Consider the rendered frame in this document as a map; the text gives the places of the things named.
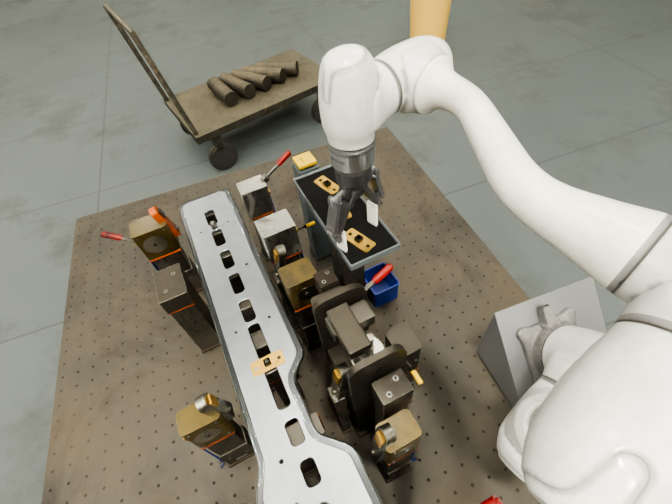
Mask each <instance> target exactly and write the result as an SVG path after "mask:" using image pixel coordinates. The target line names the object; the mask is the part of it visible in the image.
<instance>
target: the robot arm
mask: <svg viewBox="0 0 672 504"><path fill-rule="evenodd" d="M318 101H319V111H320V117H321V122H322V126H323V129H324V131H325V133H326V136H327V143H328V147H329V155H330V162H331V165H332V166H333V168H335V175H336V180H337V182H338V184H339V189H338V193H337V194H336V195H335V196H334V197H333V196H331V195H330V196H329V197H328V204H329V207H328V215H327V223H326V231H325V232H326V233H327V234H328V235H330V236H331V237H333V238H334V240H335V241H336V242H337V247H338V248H340V249H341V250H343V251H344V252H347V251H348V248H347V239H346V232H345V231H344V227H345V224H346V221H347V218H348V215H349V212H350V209H351V208H353V206H354V203H355V201H356V200H357V199H358V198H359V197H361V196H362V195H363V194H364V195H365V196H366V197H367V198H368V199H369V200H371V201H369V200H368V201H367V221H368V222H369V223H371V224H372V225H374V226H378V210H379V206H381V205H382V203H383V201H381V200H380V199H381V198H384V197H385V192H384V189H383V186H382V183H381V180H380V169H378V168H376V167H374V166H372V165H373V163H374V161H375V142H376V137H375V132H376V131H378V130H379V129H380V128H381V126H382V125H383V124H384V123H385V122H386V121H387V120H388V118H390V117H391V116H392V115H394V114H395V113H397V112H400V113H402V114H404V113H416V114H423V115H427V114H430V113H432V112H433V111H435V110H436V109H441V110H445V111H448V112H450V113H452V114H453V115H454V116H456V117H457V118H458V120H459V121H460V123H461V125H462V127H463V129H464V131H465V133H466V135H467V138H468V140H469V142H470V144H471V146H472V148H473V151H474V153H475V155H476V157H477V159H478V162H479V164H480V166H481V168H482V170H483V172H484V174H485V176H486V179H487V181H488V182H489V184H490V186H491V188H492V189H493V191H494V192H495V194H496V195H497V197H498V198H499V199H500V201H501V202H502V203H503V204H504V205H505V207H506V208H507V209H508V210H509V211H510V212H511V213H512V214H513V215H514V216H515V217H516V218H518V219H519V220H520V221H521V222H522V223H523V224H524V225H526V226H527V227H528V228H529V229H531V230H532V231H533V232H534V233H536V234H537V235H538V236H540V237H541V238H542V239H544V240H545V241H546V242H548V243H549V244H550V245H552V246H553V247H554V248H555V249H557V250H558V251H559V252H560V253H562V254H563V255H564V256H566V257H567V258H568V259H569V260H571V261H572V262H573V263H574V264H576V265H577V266H578V267H579V268H580V269H582V270H583V271H584V272H585V273H586V274H588V275H589V276H590V277H591V278H592V279H593V280H595V281H596V282H597V283H598V284H599V285H601V286H602V287H603V288H605V289H606V290H608V291H609V292H610V293H612V294H613V295H615V296H616V297H618V298H619V299H621V300H622V301H624V302H625V303H626V304H627V305H626V306H625V308H624V309H623V311H622V313H621V314H620V316H619V318H618V319H617V320H616V322H615V323H614V324H613V325H612V327H611V328H610V329H609V330H608V331H607V332H606V333H603V332H599V331H596V330H592V329H588V328H583V327H578V324H577V320H576V311H575V310H574V309H573V308H569V307H566V308H564V309H563V310H562V311H561V312H559V313H558V314H556V315H555V314H554V312H553V310H552V308H551V307H550V305H548V304H545V305H543V304H542V305H540V306H539V307H538V310H539V320H540V322H538V323H535V324H533V325H531V326H528V327H521V328H518V329H517V331H516V337H517V338H518V339H519V341H520V343H521V345H522V348H523V351H524V354H525V357H526V360H527V363H528V366H529V369H530V373H531V376H532V386H531V387H530V388H529V390H528V391H527V392H526V393H525V394H524V395H523V396H522V397H521V398H520V400H519V401H518V402H517V403H516V404H515V406H514V407H513V408H512V410H511V411H510V412H509V414H508V415H507V416H506V418H505V419H504V421H503V422H502V424H501V426H500V428H499V431H498V436H497V450H498V455H499V457H500V459H501V460H502V462H503V463H504V464H505V465H506V466H507V467H508V468H509V469H510V470H511V471H512V472H513V473H514V474H515V475H516V476H517V477H518V478H520V479H521V480H522V481H523V482H524V483H525V484H526V486H527V488H528V490H529V492H530V493H531V494H532V495H533V496H534V497H535V498H536V499H537V500H538V501H539V502H540V503H541V504H672V215H669V214H667V213H664V212H660V211H656V210H652V209H648V208H644V207H640V206H636V205H632V204H628V203H624V202H621V201H617V200H614V199H610V198H607V197H603V196H600V195H596V194H593V193H589V192H586V191H583V190H580V189H577V188H574V187H572V186H569V185H567V184H565V183H562V182H560V181H558V180H556V179H555V178H553V177H551V176H550V175H549V174H547V173H546V172H545V171H543V170H542V169H541V168H540V167H539V166H538V165H537V164H536V163H535V162H534V161H533V160H532V159H531V157H530V156H529V155H528V153H527V152H526V151H525V149H524V148H523V146H522V145H521V144H520V142H519V141H518V139H517V138H516V136H515V135H514V133H513V132H512V131H511V129H510V128H509V126H508V125H507V123H506V122H505V120H504V119H503V118H502V116H501V115H500V113H499V112H498V110H497V109H496V108H495V106H494V105H493V103H492V102H491V101H490V99H489V98H488V97H487V96H486V95H485V94H484V93H483V92H482V91H481V90H480V89H479V88H478V87H477V86H475V85H474V84H473V83H471V82H470V81H468V80H467V79H465V78H463V77H462V76H460V75H459V74H457V73H456V72H455V71H454V67H453V56H452V52H451V49H450V47H449V45H448V44H447V43H446V42H445V41H444V40H442V39H441V38H439V37H436V36H430V35H423V36H416V37H413V38H410V39H407V40H405V41H402V42H400V43H398V44H396V45H394V46H392V47H390V48H388V49H386V50H385V51H383V52H381V53H380V54H379V55H377V56H376V57H375V58H374V59H373V57H372V55H371V54H370V53H369V51H368V50H367V49H366V48H365V47H363V46H361V45H358V44H344V45H340V46H337V47H335V48H333V49H331V50H330V51H328V52H327V53H326V54H325V55H324V57H323V58H322V61H321V64H320V69H319V77H318ZM369 181H370V183H371V186H372V189H373V191H374V193H373V192H372V191H371V189H370V188H369V187H368V182H369ZM345 199H346V200H348V201H350V202H347V201H346V200H345Z"/></svg>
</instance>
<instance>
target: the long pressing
mask: <svg viewBox="0 0 672 504"><path fill-rule="evenodd" d="M210 211H213V212H214V214H215V216H216V219H217V223H216V224H217V225H218V228H217V229H215V230H212V228H211V226H210V225H209V224H208V221H207V219H206V216H205V214H206V213H207V212H210ZM179 214H180V217H181V220H182V223H183V226H184V230H185V233H186V236H187V239H188V242H189V245H190V249H191V252H192V255H193V258H194V261H195V265H196V268H197V271H198V274H199V277H200V280H201V284H202V287H203V290H204V293H205V296H206V300H207V303H208V306H209V309H210V312H211V315H212V319H213V322H214V325H215V328H216V331H217V335H218V338H219V341H220V344H221V347H222V350H223V354H224V357H225V360H226V363H227V366H228V370H229V373H230V376H231V379H232V382H233V385H234V389H235V392H236V395H237V398H238V401H239V405H240V408H241V411H242V414H243V417H244V421H245V424H246V427H247V430H248V433H249V436H250V440H251V443H252V446H253V449H254V452H255V456H256V459H257V462H258V481H257V495H256V501H257V504H295V503H296V502H298V503H299V504H320V503H321V502H328V503H330V504H383V503H382V501H381V498H380V496H379V494H378V492H377V490H376V488H375V486H374V484H373V482H372V480H371V478H370V476H369V473H368V471H367V469H366V467H365V465H364V463H363V461H362V459H361V457H360V455H359V453H358V451H357V450H356V448H355V447H354V446H352V445H351V444H349V443H347V442H344V441H341V440H338V439H335V438H332V437H330V436H327V435H324V434H322V433H320V432H319V431H318V430H317V429H316V428H315V426H314V423H313V421H312V419H311V416H310V414H309V411H308V409H307V407H306V404H305V402H304V400H303V397H302V395H301V393H300V390H299V388H298V386H297V382H296V377H297V374H298V371H299V369H300V366H301V364H302V361H303V358H304V349H303V346H302V344H301V342H300V340H299V337H298V335H297V333H296V331H295V329H294V327H293V325H292V323H291V320H290V318H289V316H288V314H287V312H286V310H285V308H284V305H283V303H282V301H281V299H280V297H279V295H278V293H277V291H276V288H275V286H274V284H273V282H272V280H271V278H270V276H269V274H268V271H267V269H266V267H265V265H264V263H263V261H262V259H261V257H260V254H259V252H258V250H257V248H256V246H255V244H254V242H253V239H252V237H251V235H250V233H249V231H248V229H247V227H246V225H245V222H244V220H243V218H242V216H241V214H240V212H239V210H238V208H237V205H236V203H235V201H234V199H233V197H232V195H231V193H230V191H229V190H228V189H221V190H218V191H215V192H212V193H210V194H207V195H204V196H202V197H199V198H196V199H194V200H191V201H188V202H186V203H184V204H183V205H182V206H181V207H180V209H179ZM228 221H229V222H228ZM217 230H221V231H222V234H223V236H224V239H225V241H226V243H225V244H223V245H220V246H217V245H216V242H215V240H214V237H213V234H212V233H213V232H215V231H217ZM200 232H202V233H200ZM225 251H230V254H231V256H232V259H233V261H234V264H235V265H234V266H233V267H231V268H228V269H226V268H225V266H224V264H223V261H222V258H221V253H223V252H225ZM246 263H248V265H245V264H246ZM235 274H239V276H240V278H241V281H242V283H243V286H244V288H245V289H244V291H243V292H241V293H239V294H235V293H234V290H233V287H232V285H231V282H230V279H229V278H230V277H231V276H233V275H235ZM245 300H249V301H250V303H251V306H252V308H253V311H254V313H255V316H256V318H255V319H254V320H252V321H250V322H246V321H245V319H244V316H243V314H242V311H241V308H240V306H239V304H240V303H241V302H243V301H245ZM268 316H271V317H270V318H268ZM255 324H259V326H260V328H261V331H262V333H263V336H264V338H265V340H266V343H267V345H268V348H269V350H270V354H271V353H273V352H275V351H277V350H281V351H282V353H283V355H284V358H285V360H286V361H285V363H283V364H281V365H279V366H277V367H275V368H277V370H278V373H279V375H280V378H281V380H282V383H283V385H284V388H285V390H286V393H287V395H288V398H289V400H290V405H289V406H288V407H286V408H284V409H282V410H280V409H279V408H278V406H277V404H276V401H275V398H274V396H273V393H272V390H271V388H270V385H269V382H268V380H267V377H266V372H265V373H263V374H261V375H259V376H257V377H254V376H253V374H252V371H251V368H250V364H251V363H253V362H255V361H257V360H259V359H260V358H259V356H258V353H257V351H256V348H255V345H254V343H253V340H252V338H251V335H250V332H249V327H251V326H253V325H255ZM235 331H237V334H235ZM292 419H297V420H298V422H299V425H300V427H301V430H302V432H303V435H304V438H305V439H304V441H303V442H302V443H301V444H299V445H297V446H293V445H292V443H291V441H290V438H289V435H288V433H287V430H286V427H285V425H286V423H287V422H288V421H290V420H292ZM310 458H311V459H313V460H314V462H315V464H316V467H317V469H318V472H319V474H320V477H321V480H320V482H319V483H318V484H317V485H315V486H313V487H309V486H308V485H307V483H306V480H305V478H304V475H303V472H302V470H301V464H302V462H304V461H306V460H307V459H310ZM281 459H283V460H284V462H283V464H280V463H279V461H280V460H281Z"/></svg>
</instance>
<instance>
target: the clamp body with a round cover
mask: <svg viewBox="0 0 672 504"><path fill-rule="evenodd" d="M278 273H279V276H280V279H281V282H282V285H283V287H284V290H285V293H286V296H287V298H288V300H289V302H290V304H291V306H292V308H293V310H295V316H296V318H297V321H298V324H299V327H300V330H301V332H300V335H301V337H302V339H303V341H304V343H305V345H306V348H307V350H308V351H311V350H313V349H315V348H317V347H319V346H321V345H322V344H321V340H320V337H319V333H318V329H317V326H316V322H315V319H314V315H313V311H312V304H311V298H312V297H314V296H316V295H319V292H318V290H317V288H316V285H315V281H314V277H313V274H314V273H317V272H316V270H315V269H314V267H313V265H312V263H311V262H310V260H309V258H307V257H304V258H302V259H299V260H297V261H295V262H293V263H290V264H288V265H286V266H283V267H281V268H279V269H278Z"/></svg>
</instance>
